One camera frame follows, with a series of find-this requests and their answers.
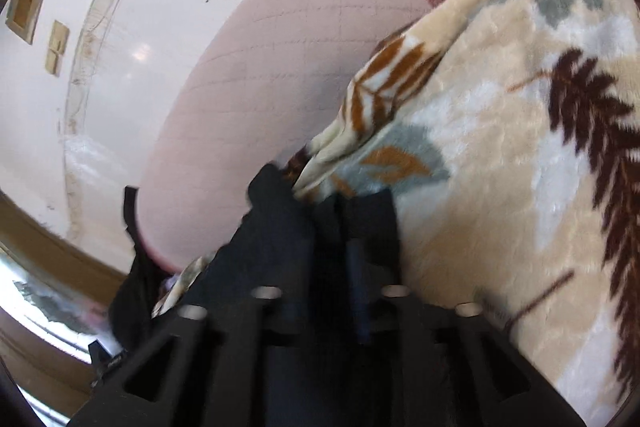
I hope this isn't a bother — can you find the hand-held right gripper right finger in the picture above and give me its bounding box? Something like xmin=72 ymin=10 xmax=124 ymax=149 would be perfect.
xmin=344 ymin=189 xmax=587 ymax=427

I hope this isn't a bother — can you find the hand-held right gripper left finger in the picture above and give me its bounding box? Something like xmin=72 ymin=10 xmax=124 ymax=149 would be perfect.
xmin=70 ymin=217 xmax=292 ymax=427

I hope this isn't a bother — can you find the navy zip jacket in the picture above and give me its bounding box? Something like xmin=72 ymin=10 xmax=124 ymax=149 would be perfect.
xmin=177 ymin=164 xmax=361 ymax=427

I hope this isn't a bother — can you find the black garment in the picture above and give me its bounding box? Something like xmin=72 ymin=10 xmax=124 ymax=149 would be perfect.
xmin=107 ymin=186 xmax=168 ymax=348

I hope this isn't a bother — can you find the stained glass window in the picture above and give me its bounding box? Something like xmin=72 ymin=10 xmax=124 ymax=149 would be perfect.
xmin=0 ymin=254 xmax=108 ymax=340

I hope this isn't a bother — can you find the leaf print fleece blanket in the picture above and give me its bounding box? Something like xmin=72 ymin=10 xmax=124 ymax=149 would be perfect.
xmin=150 ymin=0 xmax=640 ymax=418

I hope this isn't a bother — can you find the pink and maroon sofa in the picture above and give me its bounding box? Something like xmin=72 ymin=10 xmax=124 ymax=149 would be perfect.
xmin=139 ymin=0 xmax=488 ymax=275

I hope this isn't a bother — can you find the wooden window frame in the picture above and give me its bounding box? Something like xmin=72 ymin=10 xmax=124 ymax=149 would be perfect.
xmin=0 ymin=189 xmax=130 ymax=408

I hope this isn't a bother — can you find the small wooden wall frame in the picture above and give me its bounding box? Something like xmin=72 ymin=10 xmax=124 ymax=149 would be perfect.
xmin=45 ymin=21 xmax=71 ymax=78

